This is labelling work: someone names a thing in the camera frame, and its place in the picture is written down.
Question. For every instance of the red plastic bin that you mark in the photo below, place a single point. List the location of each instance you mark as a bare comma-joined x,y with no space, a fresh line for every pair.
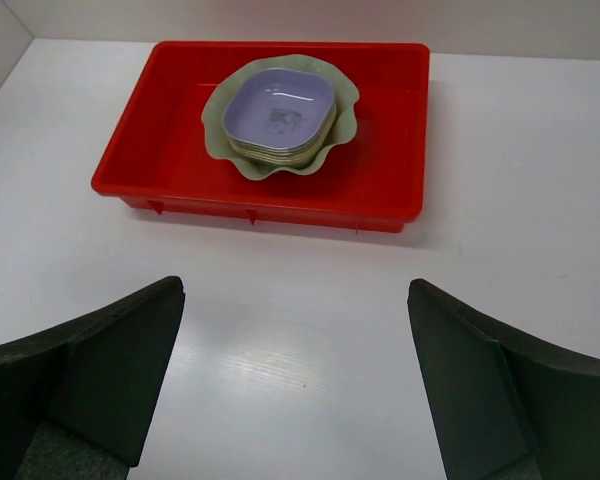
156,158

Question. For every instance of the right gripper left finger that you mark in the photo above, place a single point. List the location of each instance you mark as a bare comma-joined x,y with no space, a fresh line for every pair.
77,400

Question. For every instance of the large green scalloped bowl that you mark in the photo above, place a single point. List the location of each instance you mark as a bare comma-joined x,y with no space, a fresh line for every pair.
257,167

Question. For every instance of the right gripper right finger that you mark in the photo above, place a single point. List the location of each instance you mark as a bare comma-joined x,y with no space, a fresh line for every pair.
505,404

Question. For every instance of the purple square plate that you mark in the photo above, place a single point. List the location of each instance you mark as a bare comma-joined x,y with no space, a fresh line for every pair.
279,109

